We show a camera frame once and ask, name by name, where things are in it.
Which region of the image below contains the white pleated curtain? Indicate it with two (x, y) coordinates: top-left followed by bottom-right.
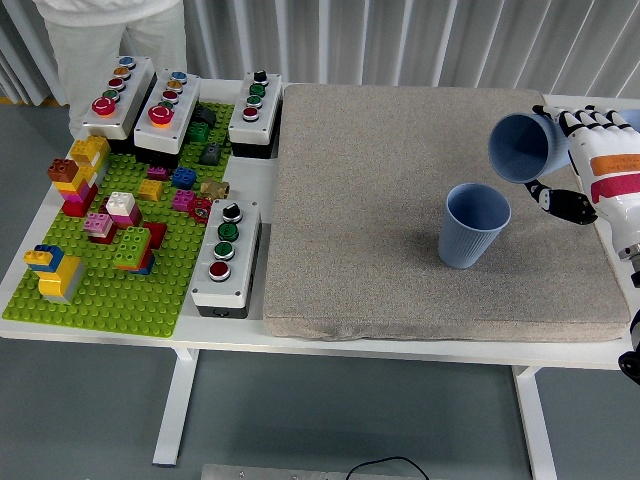
(0, 0), (640, 106)

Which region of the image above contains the white table leg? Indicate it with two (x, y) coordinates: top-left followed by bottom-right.
(152, 347), (200, 467)
(513, 365), (557, 480)

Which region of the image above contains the grey-brown padded mat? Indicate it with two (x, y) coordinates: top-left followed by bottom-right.
(263, 83), (632, 343)

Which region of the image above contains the green-topped brick stack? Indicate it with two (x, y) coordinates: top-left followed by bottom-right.
(112, 225), (157, 276)

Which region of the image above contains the red valve handwheel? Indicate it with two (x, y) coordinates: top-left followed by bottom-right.
(187, 197), (215, 225)

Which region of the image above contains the yellow blue grey brick stack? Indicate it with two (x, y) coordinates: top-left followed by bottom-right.
(23, 244), (87, 305)

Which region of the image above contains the yellow white brick stack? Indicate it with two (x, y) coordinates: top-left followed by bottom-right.
(69, 134), (112, 187)

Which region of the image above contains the five-button control box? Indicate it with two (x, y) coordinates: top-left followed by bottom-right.
(81, 54), (158, 154)
(133, 68), (202, 169)

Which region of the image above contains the dark green brick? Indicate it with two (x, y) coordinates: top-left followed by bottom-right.
(185, 121), (211, 146)

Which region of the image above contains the blue ribbed cup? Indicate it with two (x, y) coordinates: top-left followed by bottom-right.
(487, 113), (571, 184)
(437, 182), (512, 270)

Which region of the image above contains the brown-topped brick tower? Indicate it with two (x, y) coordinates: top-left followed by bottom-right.
(47, 157), (100, 218)

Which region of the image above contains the brass pipe fitting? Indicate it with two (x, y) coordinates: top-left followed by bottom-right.
(200, 178), (231, 200)

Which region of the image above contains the green studded baseplate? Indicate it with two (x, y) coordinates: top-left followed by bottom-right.
(2, 102), (236, 339)

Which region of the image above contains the four-button control box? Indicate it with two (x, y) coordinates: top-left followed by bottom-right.
(190, 198), (263, 319)
(227, 70), (284, 160)

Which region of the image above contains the black cable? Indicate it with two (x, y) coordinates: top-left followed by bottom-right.
(347, 455), (430, 480)

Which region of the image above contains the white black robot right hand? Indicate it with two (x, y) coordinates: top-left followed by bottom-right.
(523, 103), (640, 262)

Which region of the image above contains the pink white red brick stack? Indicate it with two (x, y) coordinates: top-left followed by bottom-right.
(82, 211), (119, 246)

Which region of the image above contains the person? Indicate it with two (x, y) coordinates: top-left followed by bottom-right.
(32, 0), (189, 140)

